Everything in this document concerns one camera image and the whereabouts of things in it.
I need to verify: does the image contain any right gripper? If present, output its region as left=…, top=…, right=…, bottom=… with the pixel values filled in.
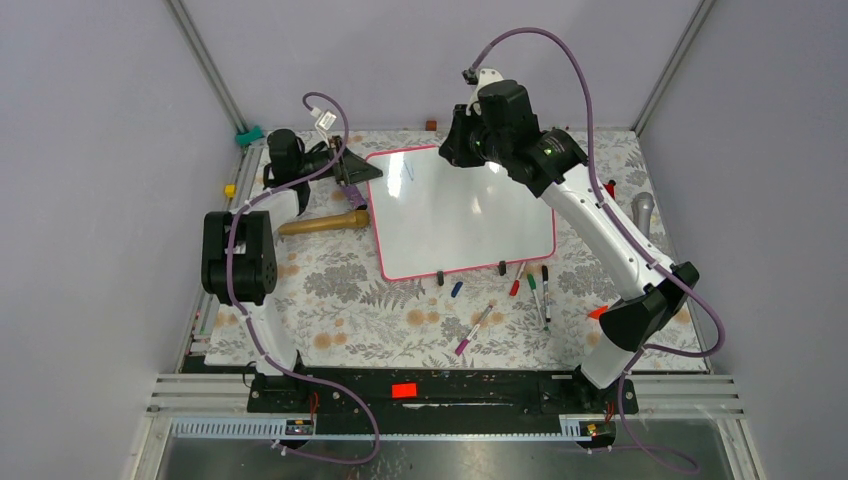
left=440, top=104, right=510, bottom=168

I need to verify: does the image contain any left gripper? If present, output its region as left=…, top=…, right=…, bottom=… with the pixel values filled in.
left=295, top=135, right=382, bottom=186

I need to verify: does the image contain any pink framed whiteboard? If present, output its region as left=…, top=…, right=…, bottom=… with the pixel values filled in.
left=366, top=146, right=556, bottom=281

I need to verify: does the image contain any blue marker cap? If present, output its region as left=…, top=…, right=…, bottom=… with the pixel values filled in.
left=451, top=281, right=463, bottom=298

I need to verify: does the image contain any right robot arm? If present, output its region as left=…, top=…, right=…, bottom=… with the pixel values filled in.
left=439, top=72, right=699, bottom=412

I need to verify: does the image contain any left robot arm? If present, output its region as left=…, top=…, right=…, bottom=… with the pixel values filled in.
left=201, top=129, right=383, bottom=375

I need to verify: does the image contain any gold microphone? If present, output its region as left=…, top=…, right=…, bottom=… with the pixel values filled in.
left=277, top=210, right=371, bottom=236

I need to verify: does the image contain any teal corner clip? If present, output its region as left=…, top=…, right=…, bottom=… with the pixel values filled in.
left=235, top=125, right=264, bottom=148

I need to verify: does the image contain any floral patterned mat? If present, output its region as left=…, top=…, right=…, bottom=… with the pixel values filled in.
left=205, top=129, right=710, bottom=372

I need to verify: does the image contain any green capped marker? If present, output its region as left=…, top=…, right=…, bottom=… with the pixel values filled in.
left=526, top=273, right=549, bottom=331

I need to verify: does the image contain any small red box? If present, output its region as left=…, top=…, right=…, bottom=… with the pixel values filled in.
left=604, top=180, right=617, bottom=200

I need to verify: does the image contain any black capped marker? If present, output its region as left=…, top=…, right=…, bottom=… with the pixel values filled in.
left=541, top=265, right=551, bottom=329

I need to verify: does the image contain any red capped marker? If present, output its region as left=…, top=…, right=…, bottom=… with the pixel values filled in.
left=509, top=262, right=527, bottom=297

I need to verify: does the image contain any silver grey microphone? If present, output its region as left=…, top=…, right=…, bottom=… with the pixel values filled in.
left=631, top=192, right=655, bottom=238

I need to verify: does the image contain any magenta capped marker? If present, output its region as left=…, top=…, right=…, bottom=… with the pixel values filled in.
left=454, top=304, right=494, bottom=356

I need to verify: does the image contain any red cone piece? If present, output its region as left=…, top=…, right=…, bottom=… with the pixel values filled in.
left=587, top=305, right=609, bottom=321

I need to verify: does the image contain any red tape label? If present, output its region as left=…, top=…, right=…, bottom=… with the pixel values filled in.
left=390, top=382, right=418, bottom=399

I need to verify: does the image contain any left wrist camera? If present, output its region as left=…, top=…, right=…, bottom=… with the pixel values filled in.
left=310, top=107, right=337, bottom=141

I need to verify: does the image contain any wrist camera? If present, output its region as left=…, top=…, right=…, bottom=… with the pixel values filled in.
left=310, top=107, right=337, bottom=141
left=462, top=68, right=504, bottom=116

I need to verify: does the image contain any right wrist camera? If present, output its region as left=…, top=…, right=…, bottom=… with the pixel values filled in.
left=462, top=68, right=504, bottom=116

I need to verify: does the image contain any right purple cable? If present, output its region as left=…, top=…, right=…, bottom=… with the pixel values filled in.
left=462, top=27, right=727, bottom=475

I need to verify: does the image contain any purple cable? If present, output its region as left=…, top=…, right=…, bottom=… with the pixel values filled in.
left=462, top=27, right=727, bottom=475
left=223, top=91, right=384, bottom=466

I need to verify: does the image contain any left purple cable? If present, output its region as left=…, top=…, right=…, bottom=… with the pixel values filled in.
left=223, top=91, right=384, bottom=466

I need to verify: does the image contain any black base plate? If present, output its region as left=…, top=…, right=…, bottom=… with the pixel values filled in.
left=247, top=367, right=639, bottom=435

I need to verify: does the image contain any white cable duct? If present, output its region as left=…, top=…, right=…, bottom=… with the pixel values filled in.
left=168, top=417, right=598, bottom=444

